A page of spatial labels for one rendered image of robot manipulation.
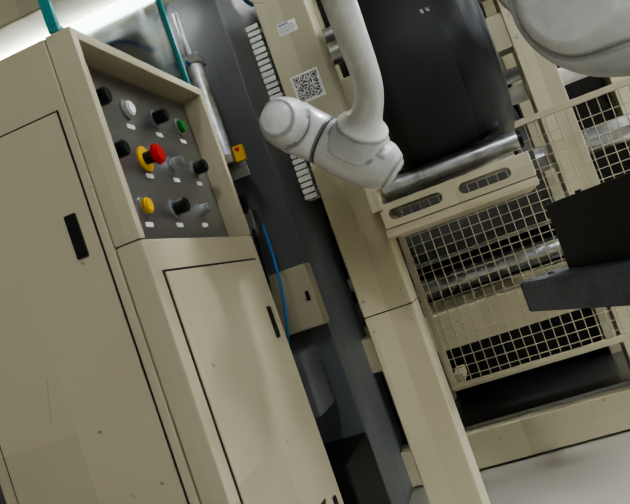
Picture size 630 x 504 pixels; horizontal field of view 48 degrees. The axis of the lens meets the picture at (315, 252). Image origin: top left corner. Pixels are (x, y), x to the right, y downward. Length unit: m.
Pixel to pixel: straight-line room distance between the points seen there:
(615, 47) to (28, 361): 1.02
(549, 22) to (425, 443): 1.34
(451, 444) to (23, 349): 1.03
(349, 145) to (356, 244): 0.48
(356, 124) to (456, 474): 0.92
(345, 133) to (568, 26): 0.77
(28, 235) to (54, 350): 0.20
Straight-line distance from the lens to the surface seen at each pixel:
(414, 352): 1.79
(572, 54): 0.65
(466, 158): 1.68
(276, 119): 1.37
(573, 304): 0.86
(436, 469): 1.85
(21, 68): 1.32
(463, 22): 1.63
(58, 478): 1.32
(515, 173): 1.66
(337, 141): 1.36
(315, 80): 1.84
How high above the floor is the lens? 0.73
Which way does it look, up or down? 3 degrees up
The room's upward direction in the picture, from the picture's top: 19 degrees counter-clockwise
